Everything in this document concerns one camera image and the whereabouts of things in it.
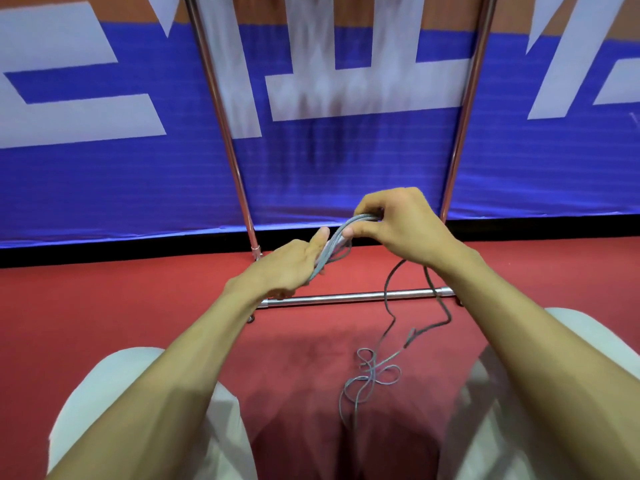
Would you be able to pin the person's left hand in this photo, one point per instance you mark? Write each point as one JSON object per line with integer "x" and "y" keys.
{"x": 282, "y": 267}

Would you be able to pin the person's white trousers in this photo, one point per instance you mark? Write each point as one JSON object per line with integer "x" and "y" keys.
{"x": 150, "y": 419}

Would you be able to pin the person's left forearm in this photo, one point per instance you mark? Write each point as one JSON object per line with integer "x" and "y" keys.
{"x": 165, "y": 389}

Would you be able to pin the blue and white banner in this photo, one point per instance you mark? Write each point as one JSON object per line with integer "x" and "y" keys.
{"x": 320, "y": 119}

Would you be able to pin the person's right hand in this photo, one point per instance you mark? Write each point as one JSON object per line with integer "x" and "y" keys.
{"x": 410, "y": 227}

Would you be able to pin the chrome metal stand frame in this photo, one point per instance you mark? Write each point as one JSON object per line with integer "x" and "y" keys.
{"x": 235, "y": 144}

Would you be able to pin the person's right forearm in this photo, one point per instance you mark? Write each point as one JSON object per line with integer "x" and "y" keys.
{"x": 540, "y": 359}

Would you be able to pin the person's left thumb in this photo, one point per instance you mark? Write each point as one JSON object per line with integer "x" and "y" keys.
{"x": 319, "y": 243}

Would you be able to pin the person's right thumb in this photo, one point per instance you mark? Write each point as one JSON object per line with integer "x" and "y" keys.
{"x": 361, "y": 230}

